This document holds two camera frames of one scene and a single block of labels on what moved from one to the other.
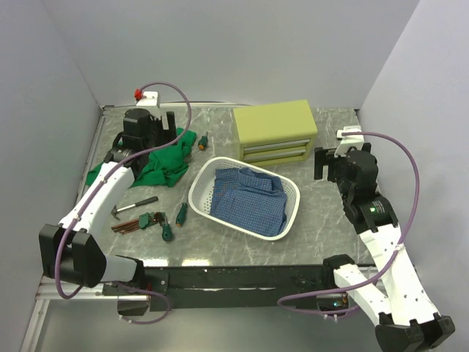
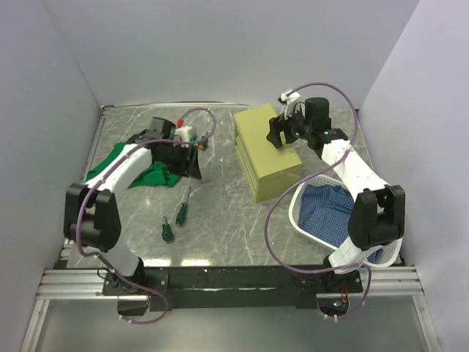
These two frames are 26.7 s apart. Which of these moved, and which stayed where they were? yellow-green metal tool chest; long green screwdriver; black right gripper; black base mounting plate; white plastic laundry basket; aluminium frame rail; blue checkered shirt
Moved: yellow-green metal tool chest; black right gripper; white plastic laundry basket; blue checkered shirt
Stayed: long green screwdriver; aluminium frame rail; black base mounting plate
